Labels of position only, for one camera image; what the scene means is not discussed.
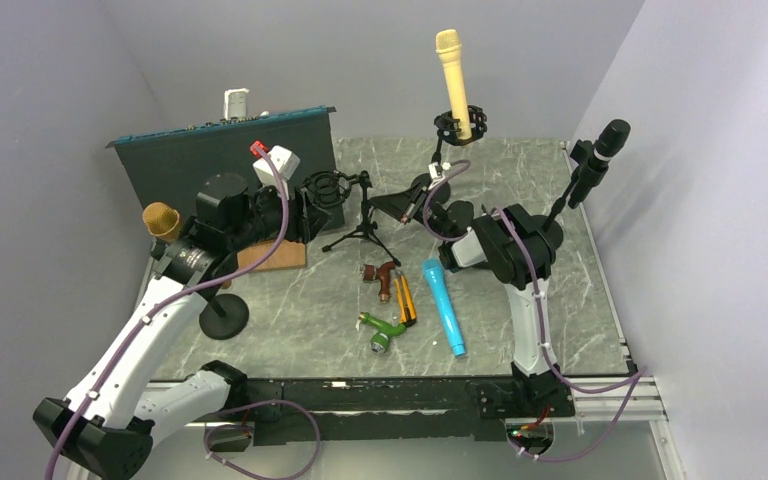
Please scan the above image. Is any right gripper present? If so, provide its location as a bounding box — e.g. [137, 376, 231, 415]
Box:
[370, 183, 452, 242]

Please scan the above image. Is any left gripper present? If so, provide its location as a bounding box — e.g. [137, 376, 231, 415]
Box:
[228, 176, 334, 252]

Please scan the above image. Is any black tripod shock mount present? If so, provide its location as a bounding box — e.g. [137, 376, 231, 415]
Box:
[301, 170, 403, 268]

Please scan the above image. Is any blue microphone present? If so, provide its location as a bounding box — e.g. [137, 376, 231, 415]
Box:
[422, 258, 467, 358]

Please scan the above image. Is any black round base stand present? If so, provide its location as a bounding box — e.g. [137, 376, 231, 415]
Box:
[199, 294, 250, 340]

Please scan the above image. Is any gold brown microphone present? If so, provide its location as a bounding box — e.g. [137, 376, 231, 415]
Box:
[142, 202, 238, 290]

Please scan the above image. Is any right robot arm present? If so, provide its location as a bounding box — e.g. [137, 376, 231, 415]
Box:
[372, 184, 565, 415]

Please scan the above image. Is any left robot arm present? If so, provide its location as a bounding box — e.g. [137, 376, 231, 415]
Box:
[33, 174, 331, 479]

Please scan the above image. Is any cream microphone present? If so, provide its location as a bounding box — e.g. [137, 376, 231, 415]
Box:
[435, 29, 472, 141]

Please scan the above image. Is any black clip mic stand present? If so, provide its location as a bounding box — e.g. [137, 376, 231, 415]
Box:
[535, 140, 594, 249]

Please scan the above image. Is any black microphone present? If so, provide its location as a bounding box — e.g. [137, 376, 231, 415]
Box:
[567, 119, 631, 209]

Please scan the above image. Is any wooden board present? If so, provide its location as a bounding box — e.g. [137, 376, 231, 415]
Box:
[237, 240, 307, 271]

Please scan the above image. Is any dark teal rack unit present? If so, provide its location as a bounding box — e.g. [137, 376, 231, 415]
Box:
[108, 106, 337, 216]

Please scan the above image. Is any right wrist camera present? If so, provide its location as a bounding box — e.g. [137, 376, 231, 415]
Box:
[428, 162, 447, 183]

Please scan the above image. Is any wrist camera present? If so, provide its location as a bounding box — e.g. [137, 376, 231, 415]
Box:
[428, 162, 447, 183]
[250, 141, 300, 198]

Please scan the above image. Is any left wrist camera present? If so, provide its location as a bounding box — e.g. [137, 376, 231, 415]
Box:
[250, 141, 300, 198]

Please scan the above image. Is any brown wooden handle tool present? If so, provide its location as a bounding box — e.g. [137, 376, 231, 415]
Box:
[360, 261, 397, 303]

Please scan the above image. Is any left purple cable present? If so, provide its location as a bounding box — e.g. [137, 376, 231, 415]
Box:
[42, 145, 291, 480]

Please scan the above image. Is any black shock mount stand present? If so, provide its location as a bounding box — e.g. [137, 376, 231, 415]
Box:
[420, 105, 487, 192]

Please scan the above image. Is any green handle tool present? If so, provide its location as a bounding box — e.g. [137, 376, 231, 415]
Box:
[356, 312, 407, 354]

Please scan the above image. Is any white bracket behind rack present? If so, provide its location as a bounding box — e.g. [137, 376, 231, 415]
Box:
[223, 88, 249, 121]

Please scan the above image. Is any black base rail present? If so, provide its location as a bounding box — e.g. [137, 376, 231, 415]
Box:
[185, 360, 577, 446]

